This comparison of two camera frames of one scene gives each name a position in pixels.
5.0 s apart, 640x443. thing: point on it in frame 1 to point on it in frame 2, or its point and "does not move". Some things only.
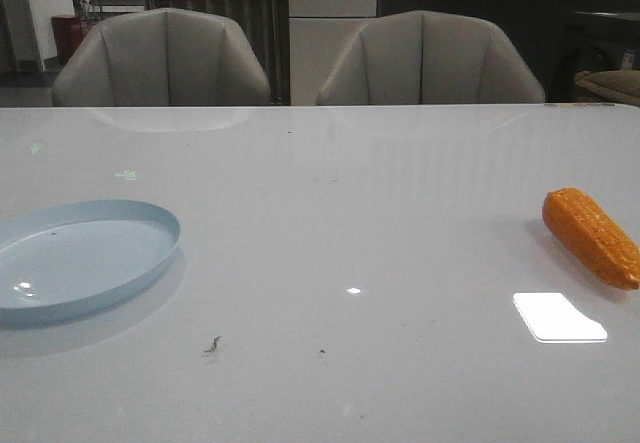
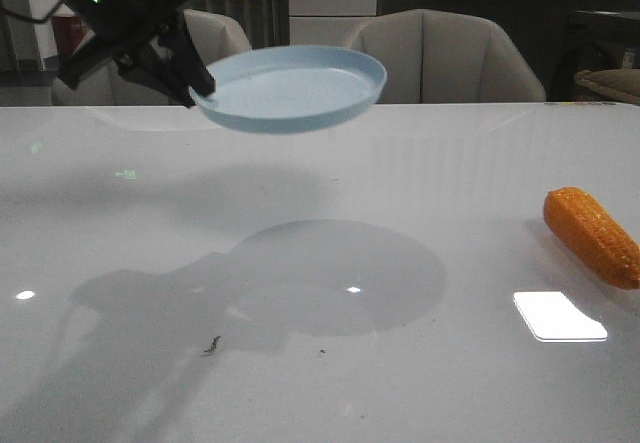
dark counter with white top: x=535 y=13 does not move
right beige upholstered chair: x=424 y=58 does not move
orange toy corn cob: x=578 y=221 does not move
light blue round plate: x=66 y=260 to x=288 y=88
